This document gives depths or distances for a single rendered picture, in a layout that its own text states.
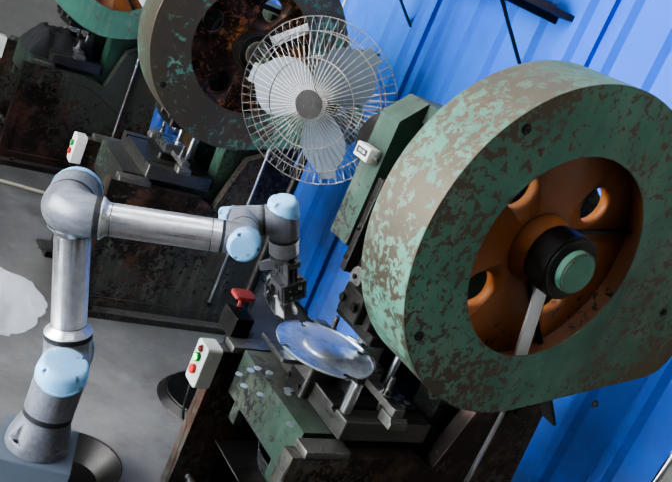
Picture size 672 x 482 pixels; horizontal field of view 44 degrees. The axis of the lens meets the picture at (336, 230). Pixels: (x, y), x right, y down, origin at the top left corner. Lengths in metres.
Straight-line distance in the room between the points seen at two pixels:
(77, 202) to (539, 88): 0.99
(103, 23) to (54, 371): 3.21
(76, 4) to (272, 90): 2.18
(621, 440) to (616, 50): 1.46
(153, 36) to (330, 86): 0.72
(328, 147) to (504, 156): 1.31
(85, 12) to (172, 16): 1.76
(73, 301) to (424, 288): 0.85
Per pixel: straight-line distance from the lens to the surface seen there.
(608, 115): 1.83
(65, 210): 1.86
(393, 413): 2.24
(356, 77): 2.86
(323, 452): 2.14
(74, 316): 2.09
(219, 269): 3.90
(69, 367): 2.02
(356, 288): 2.27
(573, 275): 1.88
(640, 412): 3.09
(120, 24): 4.99
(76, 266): 2.03
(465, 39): 4.04
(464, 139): 1.67
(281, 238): 1.99
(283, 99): 2.94
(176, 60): 3.24
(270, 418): 2.31
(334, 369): 2.23
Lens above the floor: 1.69
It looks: 15 degrees down
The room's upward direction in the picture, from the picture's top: 23 degrees clockwise
